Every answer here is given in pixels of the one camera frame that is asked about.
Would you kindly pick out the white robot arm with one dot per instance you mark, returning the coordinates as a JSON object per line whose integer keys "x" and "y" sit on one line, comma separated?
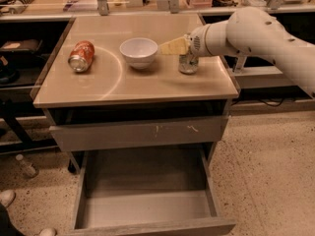
{"x": 251, "y": 32}

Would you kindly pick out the white shoe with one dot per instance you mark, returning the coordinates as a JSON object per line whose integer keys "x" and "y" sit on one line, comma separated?
{"x": 7, "y": 197}
{"x": 47, "y": 232}

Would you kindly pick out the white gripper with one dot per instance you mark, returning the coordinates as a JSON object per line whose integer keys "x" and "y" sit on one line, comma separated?
{"x": 196, "y": 43}

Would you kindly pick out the grey drawer cabinet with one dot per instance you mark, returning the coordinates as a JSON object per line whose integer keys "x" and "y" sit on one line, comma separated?
{"x": 111, "y": 91}

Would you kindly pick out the silver green 7up can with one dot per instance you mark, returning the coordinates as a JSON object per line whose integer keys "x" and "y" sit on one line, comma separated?
{"x": 188, "y": 64}

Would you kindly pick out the clear plastic bottle on floor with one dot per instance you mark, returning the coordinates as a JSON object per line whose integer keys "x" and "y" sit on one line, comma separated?
{"x": 26, "y": 166}

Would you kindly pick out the white bowl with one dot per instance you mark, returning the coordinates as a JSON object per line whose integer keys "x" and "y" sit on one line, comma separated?
{"x": 139, "y": 52}

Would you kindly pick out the top drawer front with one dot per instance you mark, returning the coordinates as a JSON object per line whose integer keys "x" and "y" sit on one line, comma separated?
{"x": 135, "y": 134}

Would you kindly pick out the white handled tool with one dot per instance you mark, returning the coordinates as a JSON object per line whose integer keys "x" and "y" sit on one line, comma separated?
{"x": 239, "y": 64}

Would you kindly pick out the orange soda can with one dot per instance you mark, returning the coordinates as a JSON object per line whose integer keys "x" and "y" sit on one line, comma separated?
{"x": 81, "y": 56}

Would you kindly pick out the open middle drawer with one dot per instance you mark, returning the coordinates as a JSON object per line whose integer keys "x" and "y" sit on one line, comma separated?
{"x": 149, "y": 191}

